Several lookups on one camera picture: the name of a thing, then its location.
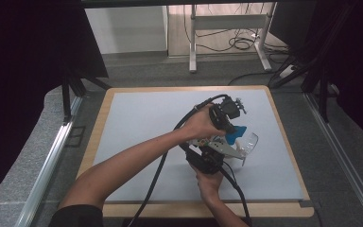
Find black curtain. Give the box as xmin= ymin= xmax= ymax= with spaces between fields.
xmin=268 ymin=0 xmax=363 ymax=150
xmin=0 ymin=0 xmax=110 ymax=209

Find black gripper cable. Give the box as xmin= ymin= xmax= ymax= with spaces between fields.
xmin=127 ymin=94 xmax=230 ymax=227
xmin=218 ymin=160 xmax=254 ymax=227

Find person's dark sleeve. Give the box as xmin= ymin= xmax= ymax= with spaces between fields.
xmin=47 ymin=203 xmax=106 ymax=227

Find person's right hand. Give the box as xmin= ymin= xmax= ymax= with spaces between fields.
xmin=190 ymin=164 xmax=225 ymax=203

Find blue and white milk carton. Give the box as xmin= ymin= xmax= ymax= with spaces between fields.
xmin=188 ymin=125 xmax=249 ymax=149

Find clear glass pitcher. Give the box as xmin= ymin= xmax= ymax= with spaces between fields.
xmin=223 ymin=131 xmax=260 ymax=167

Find aluminium rail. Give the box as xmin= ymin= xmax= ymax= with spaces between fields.
xmin=13 ymin=95 xmax=84 ymax=227
xmin=303 ymin=92 xmax=363 ymax=227

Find wooden table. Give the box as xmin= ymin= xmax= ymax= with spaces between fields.
xmin=63 ymin=84 xmax=316 ymax=219

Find white power strip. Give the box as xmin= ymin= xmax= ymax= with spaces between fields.
xmin=278 ymin=63 xmax=297 ymax=79

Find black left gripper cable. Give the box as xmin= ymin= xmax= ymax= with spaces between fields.
xmin=127 ymin=94 xmax=230 ymax=227

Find person's left hand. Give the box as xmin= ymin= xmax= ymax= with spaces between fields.
xmin=181 ymin=104 xmax=227 ymax=142

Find black tripod legs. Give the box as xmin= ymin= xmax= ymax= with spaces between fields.
xmin=60 ymin=66 xmax=112 ymax=123

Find white wall panel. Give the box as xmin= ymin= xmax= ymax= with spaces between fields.
xmin=84 ymin=5 xmax=168 ymax=55

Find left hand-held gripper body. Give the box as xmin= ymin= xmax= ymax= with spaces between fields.
xmin=209 ymin=96 xmax=248 ymax=132

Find black stand legs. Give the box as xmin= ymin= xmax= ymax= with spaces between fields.
xmin=268 ymin=46 xmax=334 ymax=125

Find bundle of black floor cables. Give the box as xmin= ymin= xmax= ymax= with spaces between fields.
xmin=182 ymin=3 xmax=289 ymax=55

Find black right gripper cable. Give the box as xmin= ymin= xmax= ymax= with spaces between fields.
xmin=218 ymin=160 xmax=254 ymax=227

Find white metal stand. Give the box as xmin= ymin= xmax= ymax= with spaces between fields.
xmin=188 ymin=2 xmax=274 ymax=74

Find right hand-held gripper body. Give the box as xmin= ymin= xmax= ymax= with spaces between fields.
xmin=184 ymin=140 xmax=246 ymax=175

